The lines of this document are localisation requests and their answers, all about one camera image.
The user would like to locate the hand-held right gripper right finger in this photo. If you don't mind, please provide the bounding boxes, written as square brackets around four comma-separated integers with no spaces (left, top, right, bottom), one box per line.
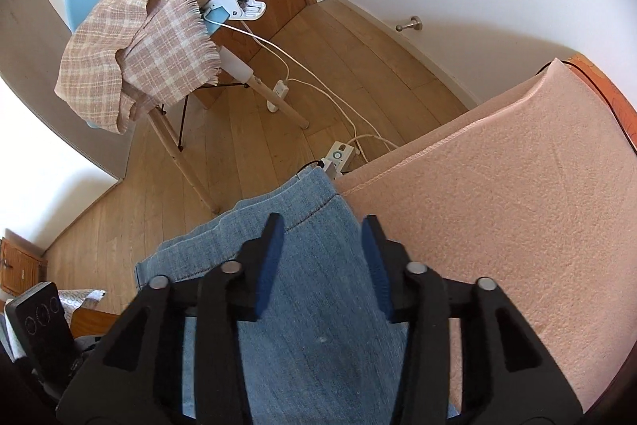
[361,215,585,425]

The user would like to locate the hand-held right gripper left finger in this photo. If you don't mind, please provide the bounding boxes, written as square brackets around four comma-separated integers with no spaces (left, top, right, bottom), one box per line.
[55,212,287,425]

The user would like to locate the blue denim pants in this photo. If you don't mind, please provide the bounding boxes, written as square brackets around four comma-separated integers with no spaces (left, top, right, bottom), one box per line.
[135,163,461,421]

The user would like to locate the grey patterned cloth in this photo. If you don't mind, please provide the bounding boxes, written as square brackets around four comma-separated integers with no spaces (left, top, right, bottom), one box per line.
[57,288,106,321]

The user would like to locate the wooden cabinet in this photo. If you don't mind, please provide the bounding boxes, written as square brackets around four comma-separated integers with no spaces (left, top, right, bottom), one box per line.
[0,228,48,299]

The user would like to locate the white power strip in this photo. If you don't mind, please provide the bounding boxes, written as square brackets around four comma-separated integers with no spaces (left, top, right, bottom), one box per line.
[318,141,356,179]

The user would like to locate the pink plaid fringed scarf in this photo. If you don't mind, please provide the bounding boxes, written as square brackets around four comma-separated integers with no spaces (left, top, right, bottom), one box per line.
[55,0,221,134]

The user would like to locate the white inline cable switch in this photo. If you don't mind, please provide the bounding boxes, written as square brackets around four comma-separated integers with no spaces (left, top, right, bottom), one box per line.
[266,79,290,113]

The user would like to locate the white lamp cable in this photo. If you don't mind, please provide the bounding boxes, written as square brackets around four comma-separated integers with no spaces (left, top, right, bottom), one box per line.
[234,21,399,157]

